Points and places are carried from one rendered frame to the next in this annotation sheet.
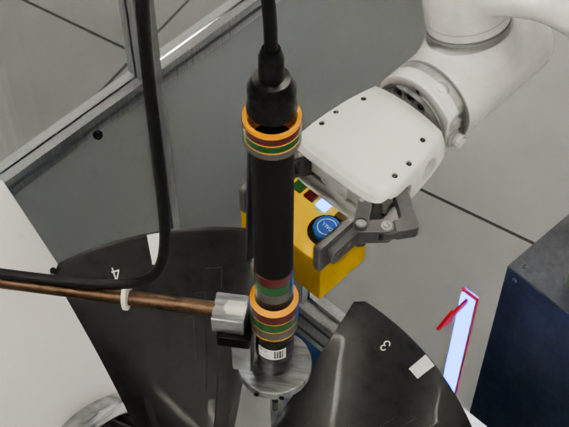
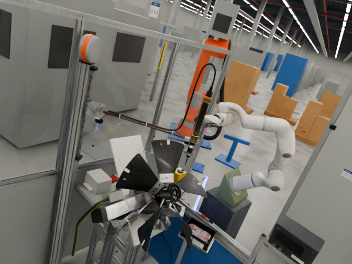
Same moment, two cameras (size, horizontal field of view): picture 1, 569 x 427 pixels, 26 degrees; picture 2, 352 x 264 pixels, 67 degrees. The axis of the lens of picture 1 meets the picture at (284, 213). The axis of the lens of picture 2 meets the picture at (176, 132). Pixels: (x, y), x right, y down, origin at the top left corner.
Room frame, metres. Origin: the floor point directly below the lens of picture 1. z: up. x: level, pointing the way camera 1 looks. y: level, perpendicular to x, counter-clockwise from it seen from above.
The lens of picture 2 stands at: (-0.89, 0.32, 2.13)
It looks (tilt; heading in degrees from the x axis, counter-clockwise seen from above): 21 degrees down; 353
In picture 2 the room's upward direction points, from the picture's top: 17 degrees clockwise
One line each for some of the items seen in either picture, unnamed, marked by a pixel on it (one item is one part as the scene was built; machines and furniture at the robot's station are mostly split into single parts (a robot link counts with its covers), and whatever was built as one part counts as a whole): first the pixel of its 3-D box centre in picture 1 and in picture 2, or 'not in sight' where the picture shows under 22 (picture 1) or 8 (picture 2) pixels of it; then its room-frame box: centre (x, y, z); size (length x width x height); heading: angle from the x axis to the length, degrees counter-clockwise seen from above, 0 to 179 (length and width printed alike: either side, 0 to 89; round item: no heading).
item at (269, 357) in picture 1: (273, 244); (199, 123); (0.58, 0.01, 1.66); 0.04 x 0.04 x 0.46
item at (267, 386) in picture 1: (263, 340); (189, 145); (0.58, 0.02, 1.50); 0.09 x 0.07 x 0.10; 81
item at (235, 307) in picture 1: (235, 312); not in sight; (0.59, 0.04, 1.54); 0.02 x 0.02 x 0.02; 81
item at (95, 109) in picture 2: not in sight; (95, 109); (0.68, 0.63, 1.54); 0.10 x 0.07 x 0.08; 81
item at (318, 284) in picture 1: (303, 234); (174, 173); (1.05, -0.03, 1.02); 0.16 x 0.10 x 0.11; 46
